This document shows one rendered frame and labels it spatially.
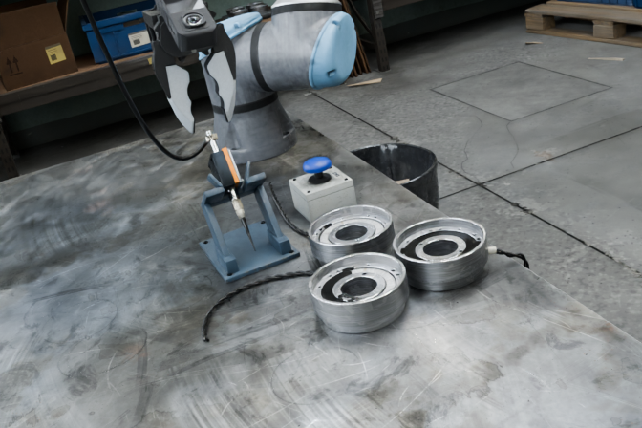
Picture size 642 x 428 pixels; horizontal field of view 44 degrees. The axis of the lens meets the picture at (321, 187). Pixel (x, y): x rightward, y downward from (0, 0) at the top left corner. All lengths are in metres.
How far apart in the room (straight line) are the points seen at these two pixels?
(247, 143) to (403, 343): 0.63
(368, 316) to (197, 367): 0.19
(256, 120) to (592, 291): 1.30
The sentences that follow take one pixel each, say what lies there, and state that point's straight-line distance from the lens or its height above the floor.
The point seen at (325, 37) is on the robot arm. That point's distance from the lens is 1.24.
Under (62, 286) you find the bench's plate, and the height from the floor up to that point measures 0.80.
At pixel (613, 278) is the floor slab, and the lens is 2.41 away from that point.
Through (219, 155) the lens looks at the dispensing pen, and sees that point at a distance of 1.00.
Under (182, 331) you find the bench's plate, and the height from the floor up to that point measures 0.80.
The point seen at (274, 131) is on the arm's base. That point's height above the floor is 0.84.
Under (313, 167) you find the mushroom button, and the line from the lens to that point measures 1.07.
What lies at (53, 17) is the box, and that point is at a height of 0.74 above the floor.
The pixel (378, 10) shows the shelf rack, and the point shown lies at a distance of 4.62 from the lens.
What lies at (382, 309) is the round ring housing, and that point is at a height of 0.83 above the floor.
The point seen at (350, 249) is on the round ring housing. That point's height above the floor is 0.83.
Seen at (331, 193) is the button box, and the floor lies 0.84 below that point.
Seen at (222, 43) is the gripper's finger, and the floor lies 1.07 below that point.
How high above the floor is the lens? 1.26
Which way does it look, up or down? 23 degrees down
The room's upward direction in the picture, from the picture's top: 12 degrees counter-clockwise
